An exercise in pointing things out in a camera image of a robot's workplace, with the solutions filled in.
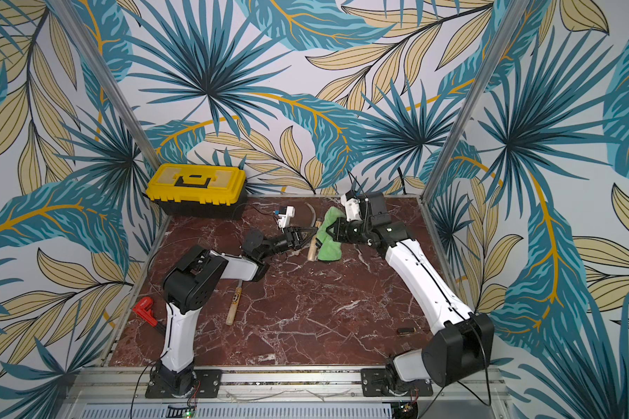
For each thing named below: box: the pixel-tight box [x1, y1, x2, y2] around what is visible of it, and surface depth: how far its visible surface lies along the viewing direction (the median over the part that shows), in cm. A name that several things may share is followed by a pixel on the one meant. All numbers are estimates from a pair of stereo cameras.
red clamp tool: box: [132, 295, 159, 328], surface depth 87 cm
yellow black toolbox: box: [145, 163, 249, 220], surface depth 103 cm
